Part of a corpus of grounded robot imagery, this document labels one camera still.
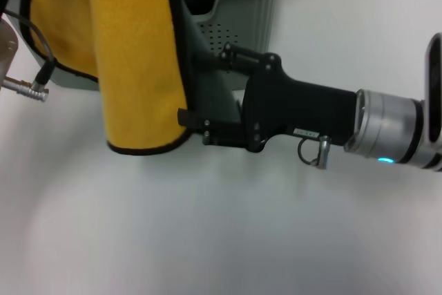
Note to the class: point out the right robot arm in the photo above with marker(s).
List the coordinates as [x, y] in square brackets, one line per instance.
[390, 125]

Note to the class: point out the yellow towel with black edge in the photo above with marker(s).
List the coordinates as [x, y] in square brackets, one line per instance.
[131, 49]

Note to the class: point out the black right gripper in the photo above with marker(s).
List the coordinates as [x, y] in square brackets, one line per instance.
[297, 108]

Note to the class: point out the green perforated storage box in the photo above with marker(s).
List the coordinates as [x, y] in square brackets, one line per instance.
[248, 15]

